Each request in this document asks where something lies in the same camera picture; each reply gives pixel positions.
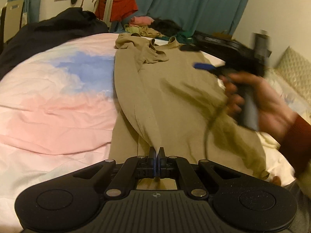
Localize green garment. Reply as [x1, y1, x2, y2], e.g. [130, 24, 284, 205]
[175, 30, 195, 43]

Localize pink garment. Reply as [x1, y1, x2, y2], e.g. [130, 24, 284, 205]
[129, 16, 155, 27]

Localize person's right forearm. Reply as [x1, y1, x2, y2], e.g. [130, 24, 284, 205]
[279, 113, 311, 175]

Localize quilted cream pillow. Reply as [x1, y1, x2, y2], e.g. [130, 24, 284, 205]
[274, 46, 311, 110]

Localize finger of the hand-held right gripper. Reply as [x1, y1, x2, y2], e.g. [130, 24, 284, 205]
[180, 44, 201, 52]
[193, 63, 217, 71]

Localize person's right hand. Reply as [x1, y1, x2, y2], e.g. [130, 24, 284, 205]
[220, 73, 298, 141]

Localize dark navy coat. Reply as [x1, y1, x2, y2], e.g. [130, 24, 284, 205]
[0, 7, 108, 73]

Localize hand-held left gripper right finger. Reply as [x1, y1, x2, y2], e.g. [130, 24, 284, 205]
[157, 147, 243, 197]

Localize white-backed chair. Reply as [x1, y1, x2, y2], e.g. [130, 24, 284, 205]
[0, 0, 25, 51]

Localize beige clothes heap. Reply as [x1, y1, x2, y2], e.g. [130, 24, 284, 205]
[124, 25, 163, 38]

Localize narrow blue curtain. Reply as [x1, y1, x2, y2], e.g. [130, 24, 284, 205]
[7, 0, 40, 27]

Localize black clothes heap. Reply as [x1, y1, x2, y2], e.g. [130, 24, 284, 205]
[149, 18, 183, 36]

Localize garment steamer stand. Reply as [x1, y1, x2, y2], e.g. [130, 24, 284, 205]
[98, 0, 116, 26]

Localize tan long-sleeve sweater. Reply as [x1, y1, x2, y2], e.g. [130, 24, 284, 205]
[108, 33, 270, 190]

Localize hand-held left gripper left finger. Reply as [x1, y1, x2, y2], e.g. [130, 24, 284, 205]
[70, 147, 157, 197]

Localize wide blue curtain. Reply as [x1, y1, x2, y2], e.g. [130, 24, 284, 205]
[110, 0, 255, 37]

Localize red garment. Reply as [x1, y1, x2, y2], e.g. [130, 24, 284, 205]
[95, 0, 138, 22]

